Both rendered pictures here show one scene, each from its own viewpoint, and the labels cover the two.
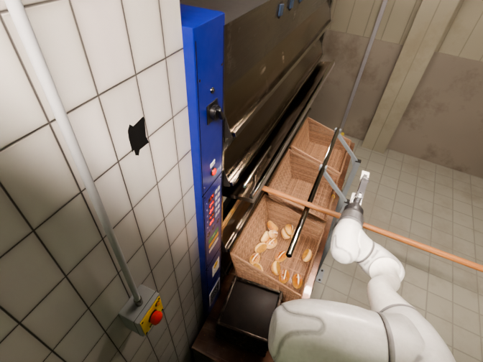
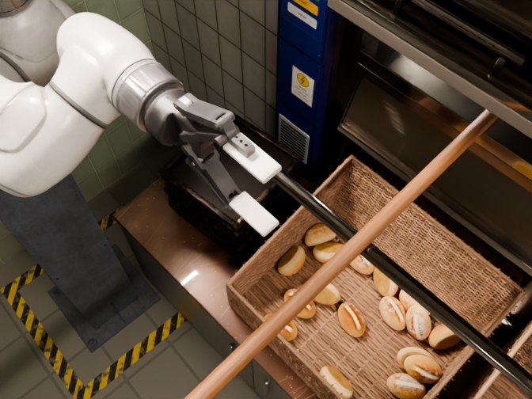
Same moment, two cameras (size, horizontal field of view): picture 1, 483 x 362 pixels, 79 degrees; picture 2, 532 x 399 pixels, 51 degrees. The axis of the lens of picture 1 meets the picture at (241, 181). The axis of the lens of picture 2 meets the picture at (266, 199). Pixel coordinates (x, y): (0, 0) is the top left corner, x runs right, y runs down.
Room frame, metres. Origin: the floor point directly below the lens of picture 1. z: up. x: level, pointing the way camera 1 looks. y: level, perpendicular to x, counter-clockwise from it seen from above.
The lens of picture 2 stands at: (1.10, -0.85, 2.09)
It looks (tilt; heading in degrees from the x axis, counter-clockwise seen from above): 60 degrees down; 113
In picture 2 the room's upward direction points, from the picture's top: straight up
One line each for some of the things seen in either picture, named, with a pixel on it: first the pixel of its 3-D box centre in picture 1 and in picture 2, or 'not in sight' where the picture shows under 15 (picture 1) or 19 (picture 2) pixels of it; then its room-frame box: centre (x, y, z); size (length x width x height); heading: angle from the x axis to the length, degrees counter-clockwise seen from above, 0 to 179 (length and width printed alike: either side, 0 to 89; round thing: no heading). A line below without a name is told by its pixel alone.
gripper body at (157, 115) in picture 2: (353, 208); (185, 128); (0.81, -0.47, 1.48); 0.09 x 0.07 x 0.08; 158
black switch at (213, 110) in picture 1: (217, 105); not in sight; (0.77, 0.09, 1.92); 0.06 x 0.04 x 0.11; 159
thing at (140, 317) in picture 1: (142, 310); not in sight; (0.35, 0.26, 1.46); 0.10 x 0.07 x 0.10; 159
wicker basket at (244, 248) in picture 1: (279, 246); (363, 298); (1.13, -0.28, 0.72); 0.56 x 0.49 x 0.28; 158
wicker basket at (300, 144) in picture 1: (320, 149); not in sight; (2.24, -0.72, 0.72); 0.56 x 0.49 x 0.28; 158
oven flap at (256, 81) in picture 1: (295, 42); not in sight; (1.77, -0.24, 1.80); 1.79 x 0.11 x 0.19; 159
